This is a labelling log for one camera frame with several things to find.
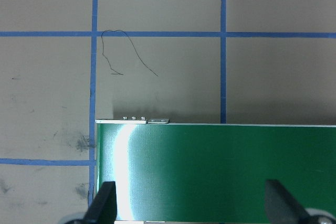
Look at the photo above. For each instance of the green conveyor belt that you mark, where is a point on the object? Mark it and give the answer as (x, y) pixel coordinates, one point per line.
(213, 172)

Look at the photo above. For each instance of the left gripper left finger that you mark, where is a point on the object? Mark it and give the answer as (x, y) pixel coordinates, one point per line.
(104, 206)

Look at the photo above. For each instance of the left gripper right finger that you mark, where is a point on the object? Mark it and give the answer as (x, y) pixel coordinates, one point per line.
(281, 206)

